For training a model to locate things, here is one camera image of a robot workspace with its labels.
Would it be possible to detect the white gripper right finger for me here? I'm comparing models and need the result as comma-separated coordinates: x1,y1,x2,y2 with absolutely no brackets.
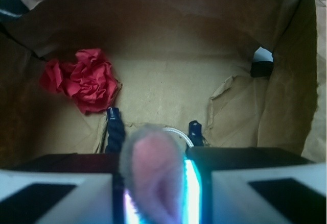
186,147,326,223

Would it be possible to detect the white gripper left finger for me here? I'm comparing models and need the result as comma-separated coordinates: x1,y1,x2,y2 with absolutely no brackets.
1,153,125,223

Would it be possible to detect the gray plush bunny toy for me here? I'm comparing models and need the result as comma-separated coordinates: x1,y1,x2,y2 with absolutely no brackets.
119,125,186,223

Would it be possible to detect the crumpled red paper ball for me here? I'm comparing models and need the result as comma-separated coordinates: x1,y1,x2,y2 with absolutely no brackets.
39,48,121,114

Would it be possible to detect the brown paper bag tray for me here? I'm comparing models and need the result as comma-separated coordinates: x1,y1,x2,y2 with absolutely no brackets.
1,0,326,168

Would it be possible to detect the navy blue twisted rope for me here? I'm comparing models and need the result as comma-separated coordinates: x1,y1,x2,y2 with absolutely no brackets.
105,106,206,154

